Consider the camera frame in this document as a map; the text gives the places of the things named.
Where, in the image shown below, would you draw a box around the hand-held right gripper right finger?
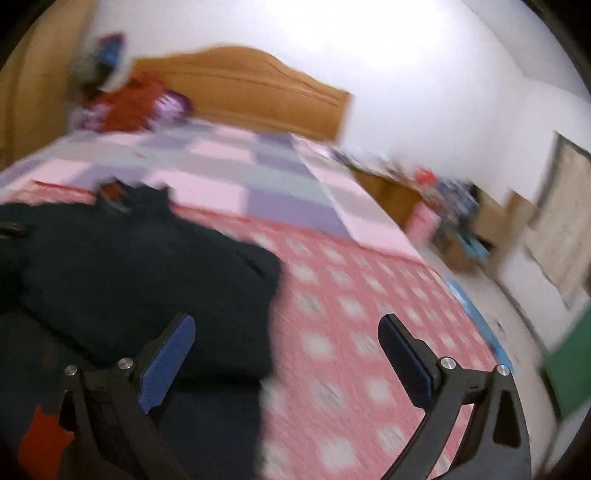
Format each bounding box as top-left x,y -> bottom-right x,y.
377,314 -> 533,480

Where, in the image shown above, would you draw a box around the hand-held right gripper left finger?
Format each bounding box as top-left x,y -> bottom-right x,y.
60,313 -> 197,480

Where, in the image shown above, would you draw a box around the dark navy coat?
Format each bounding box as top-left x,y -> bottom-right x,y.
0,182 -> 283,480

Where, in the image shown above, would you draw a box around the blue patterned clothes pile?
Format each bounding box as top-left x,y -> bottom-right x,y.
425,178 -> 483,250

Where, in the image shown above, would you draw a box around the pink checkered quilt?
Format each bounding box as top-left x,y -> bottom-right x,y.
0,179 -> 509,480

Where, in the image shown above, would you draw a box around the pink bag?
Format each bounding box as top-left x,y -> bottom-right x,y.
405,203 -> 437,247

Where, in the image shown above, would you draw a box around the cardboard box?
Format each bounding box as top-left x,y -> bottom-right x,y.
443,189 -> 536,275

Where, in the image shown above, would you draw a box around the green board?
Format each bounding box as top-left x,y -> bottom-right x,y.
544,305 -> 591,422

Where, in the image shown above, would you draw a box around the wooden bedside cabinet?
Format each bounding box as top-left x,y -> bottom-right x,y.
350,161 -> 426,232

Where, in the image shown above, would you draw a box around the red packet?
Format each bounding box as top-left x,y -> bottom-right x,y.
413,167 -> 438,191

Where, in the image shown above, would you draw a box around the purple pink checkered bedsheet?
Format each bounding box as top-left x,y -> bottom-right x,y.
0,121 -> 430,264

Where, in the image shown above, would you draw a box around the beige curtain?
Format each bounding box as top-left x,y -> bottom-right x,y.
525,133 -> 591,308

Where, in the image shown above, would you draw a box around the purple satin pillow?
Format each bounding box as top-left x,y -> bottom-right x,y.
157,90 -> 193,121

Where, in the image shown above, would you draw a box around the red cloth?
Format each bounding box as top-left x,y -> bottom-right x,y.
90,74 -> 168,134

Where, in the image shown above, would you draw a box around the wooden headboard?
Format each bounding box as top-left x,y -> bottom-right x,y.
131,45 -> 354,142

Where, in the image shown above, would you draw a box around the wooden wardrobe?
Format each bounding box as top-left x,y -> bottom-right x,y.
0,7 -> 95,172

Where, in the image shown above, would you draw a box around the hanging bags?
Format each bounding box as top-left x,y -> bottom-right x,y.
69,31 -> 134,92

